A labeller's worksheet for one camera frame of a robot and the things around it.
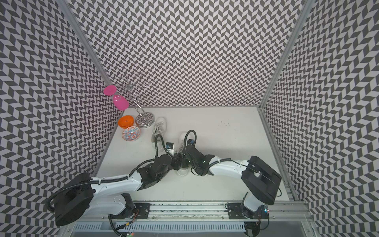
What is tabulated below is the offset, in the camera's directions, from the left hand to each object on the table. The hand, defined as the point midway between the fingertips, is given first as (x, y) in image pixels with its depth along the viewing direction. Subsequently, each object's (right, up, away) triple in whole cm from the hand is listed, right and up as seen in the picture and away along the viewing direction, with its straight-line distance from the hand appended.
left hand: (180, 155), depth 83 cm
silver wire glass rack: (-29, +21, +26) cm, 44 cm away
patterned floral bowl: (-37, +11, +19) cm, 43 cm away
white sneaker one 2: (+2, -7, -6) cm, 9 cm away
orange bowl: (-42, +19, +22) cm, 51 cm away
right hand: (0, -4, +1) cm, 4 cm away
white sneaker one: (-15, +15, +11) cm, 24 cm away
